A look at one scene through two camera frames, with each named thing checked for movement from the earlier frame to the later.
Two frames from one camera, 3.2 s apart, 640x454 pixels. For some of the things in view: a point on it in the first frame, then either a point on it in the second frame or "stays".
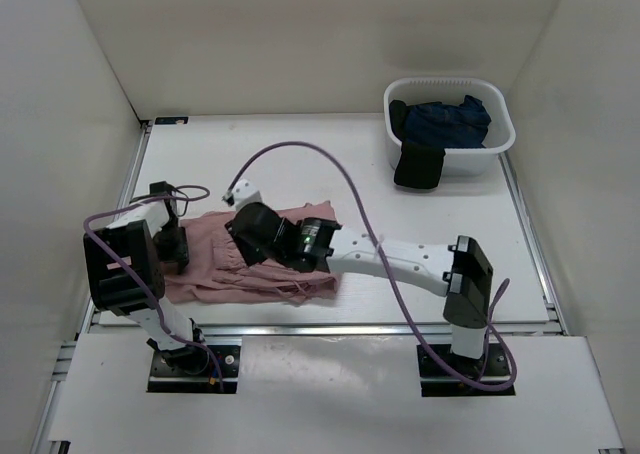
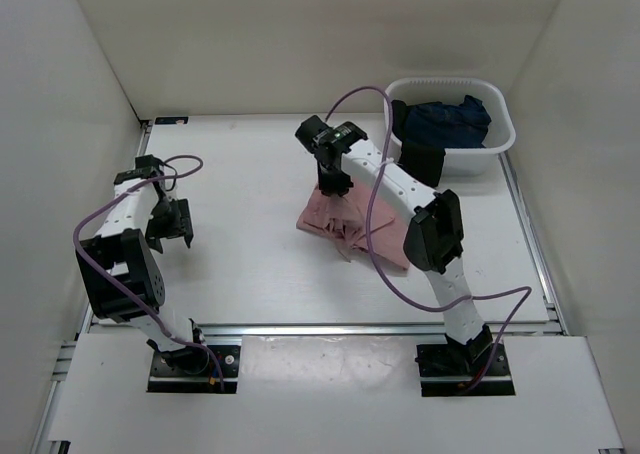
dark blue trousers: (455, 126) stays
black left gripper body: (171, 243) to (165, 220)
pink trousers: (216, 272) to (343, 219)
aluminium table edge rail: (335, 330) stays
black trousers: (421, 162) stays
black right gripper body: (251, 253) to (331, 181)
